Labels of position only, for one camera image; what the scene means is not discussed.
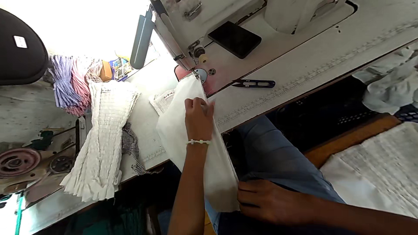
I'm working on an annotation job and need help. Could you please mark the person's left hand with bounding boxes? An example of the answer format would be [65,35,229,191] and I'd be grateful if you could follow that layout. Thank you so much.
[184,97,215,145]

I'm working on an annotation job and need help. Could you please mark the person's right hand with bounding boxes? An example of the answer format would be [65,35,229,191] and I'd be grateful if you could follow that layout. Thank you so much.
[237,180,299,226]

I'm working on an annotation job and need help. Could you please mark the plain white fabric panel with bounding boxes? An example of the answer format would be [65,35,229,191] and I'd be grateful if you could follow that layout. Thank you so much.
[156,73,240,213]

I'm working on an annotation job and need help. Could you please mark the person's right forearm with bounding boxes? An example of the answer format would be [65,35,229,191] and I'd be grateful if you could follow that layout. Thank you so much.
[295,191,418,235]

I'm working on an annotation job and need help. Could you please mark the person's left forearm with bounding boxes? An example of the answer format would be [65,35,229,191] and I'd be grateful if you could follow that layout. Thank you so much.
[167,140,210,235]

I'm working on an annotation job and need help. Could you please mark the white cloth with printed label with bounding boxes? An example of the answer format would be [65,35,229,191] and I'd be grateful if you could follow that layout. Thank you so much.
[148,89,175,116]

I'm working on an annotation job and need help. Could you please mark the person's legs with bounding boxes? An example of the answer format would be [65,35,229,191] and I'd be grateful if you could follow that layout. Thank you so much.
[204,115,347,235]

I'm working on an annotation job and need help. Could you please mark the navy blue thread snips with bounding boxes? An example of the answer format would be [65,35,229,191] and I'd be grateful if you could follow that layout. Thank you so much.
[231,79,276,89]

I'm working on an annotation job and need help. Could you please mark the black smartphone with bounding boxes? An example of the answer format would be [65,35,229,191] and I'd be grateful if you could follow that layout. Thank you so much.
[208,21,262,59]

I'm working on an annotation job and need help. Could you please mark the white sewing machine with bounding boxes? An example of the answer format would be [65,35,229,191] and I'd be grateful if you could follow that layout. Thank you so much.
[149,0,359,73]

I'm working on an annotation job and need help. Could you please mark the black and white checked fabric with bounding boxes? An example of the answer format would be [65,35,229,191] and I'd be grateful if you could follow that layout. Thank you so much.
[121,122,163,176]

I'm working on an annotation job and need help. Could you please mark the grey cylindrical lamp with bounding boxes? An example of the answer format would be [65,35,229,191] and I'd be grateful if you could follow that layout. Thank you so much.
[130,4,155,70]

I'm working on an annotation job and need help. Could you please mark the blue printed packet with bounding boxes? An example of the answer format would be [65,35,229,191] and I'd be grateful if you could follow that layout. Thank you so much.
[109,57,135,82]

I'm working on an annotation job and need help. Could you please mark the white sewing table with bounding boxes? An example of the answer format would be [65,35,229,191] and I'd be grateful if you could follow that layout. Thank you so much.
[24,0,418,235]

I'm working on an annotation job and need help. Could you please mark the bundle of white ruffled fabric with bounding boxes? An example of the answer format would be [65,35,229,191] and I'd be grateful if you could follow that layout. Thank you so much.
[60,81,141,203]

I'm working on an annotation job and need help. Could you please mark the orange-brown box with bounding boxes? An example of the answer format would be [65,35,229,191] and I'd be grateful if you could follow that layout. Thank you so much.
[100,60,113,82]

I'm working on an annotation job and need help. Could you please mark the brown checked fabric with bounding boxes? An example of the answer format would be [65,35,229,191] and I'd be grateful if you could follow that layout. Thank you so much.
[85,58,103,83]

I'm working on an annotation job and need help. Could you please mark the black plastic crate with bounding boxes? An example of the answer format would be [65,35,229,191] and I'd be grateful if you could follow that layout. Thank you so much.
[266,76,378,154]

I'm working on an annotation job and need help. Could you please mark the bundle of pink striped fabric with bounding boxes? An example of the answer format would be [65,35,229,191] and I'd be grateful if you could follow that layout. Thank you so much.
[66,57,93,117]

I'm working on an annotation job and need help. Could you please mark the brown wooden bench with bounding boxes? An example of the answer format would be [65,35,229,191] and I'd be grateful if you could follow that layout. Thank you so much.
[304,113,402,169]

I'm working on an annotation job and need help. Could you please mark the bundle of blue striped fabric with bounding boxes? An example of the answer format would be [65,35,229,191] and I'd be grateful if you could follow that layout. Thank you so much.
[49,55,83,109]

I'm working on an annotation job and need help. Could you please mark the dark green cloth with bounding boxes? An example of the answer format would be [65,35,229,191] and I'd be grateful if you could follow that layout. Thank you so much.
[72,205,147,235]

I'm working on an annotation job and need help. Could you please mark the white textured fabric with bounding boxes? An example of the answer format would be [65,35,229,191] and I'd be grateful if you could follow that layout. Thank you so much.
[320,122,418,218]

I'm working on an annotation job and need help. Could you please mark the heap of white crumpled fabric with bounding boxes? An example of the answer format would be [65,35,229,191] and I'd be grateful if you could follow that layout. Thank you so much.
[352,46,418,115]

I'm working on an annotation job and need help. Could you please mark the black rounded pad, white label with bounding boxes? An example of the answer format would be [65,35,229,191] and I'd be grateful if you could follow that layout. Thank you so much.
[0,8,49,86]

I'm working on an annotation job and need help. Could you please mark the sewing machine with red pulley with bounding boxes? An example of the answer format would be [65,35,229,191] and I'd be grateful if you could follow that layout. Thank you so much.
[0,117,82,203]

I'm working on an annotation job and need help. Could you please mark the teal pole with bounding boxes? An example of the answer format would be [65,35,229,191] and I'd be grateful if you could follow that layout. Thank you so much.
[16,192,25,235]

